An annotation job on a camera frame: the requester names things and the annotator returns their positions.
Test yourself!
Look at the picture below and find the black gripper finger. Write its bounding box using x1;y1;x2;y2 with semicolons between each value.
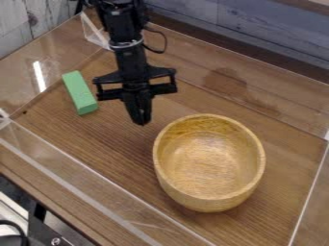
122;92;145;125
141;90;152;125

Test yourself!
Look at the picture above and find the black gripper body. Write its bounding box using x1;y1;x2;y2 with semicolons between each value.
93;42;178;102

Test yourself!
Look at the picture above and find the green rectangular block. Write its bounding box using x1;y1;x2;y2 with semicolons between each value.
62;70;98;115

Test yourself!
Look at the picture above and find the brown wooden bowl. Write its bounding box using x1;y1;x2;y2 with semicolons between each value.
153;113;267;212

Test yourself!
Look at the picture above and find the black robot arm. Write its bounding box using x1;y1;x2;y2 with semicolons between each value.
78;0;178;125

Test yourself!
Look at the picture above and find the clear acrylic corner bracket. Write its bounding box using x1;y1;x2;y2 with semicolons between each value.
81;12;112;50

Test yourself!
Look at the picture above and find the clear acrylic front wall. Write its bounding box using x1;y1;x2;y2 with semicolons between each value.
0;110;215;246

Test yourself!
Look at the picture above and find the black metal table bracket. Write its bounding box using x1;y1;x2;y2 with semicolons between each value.
27;204;75;246

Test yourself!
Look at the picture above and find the black cable at corner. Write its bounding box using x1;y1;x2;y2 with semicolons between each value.
0;219;31;246

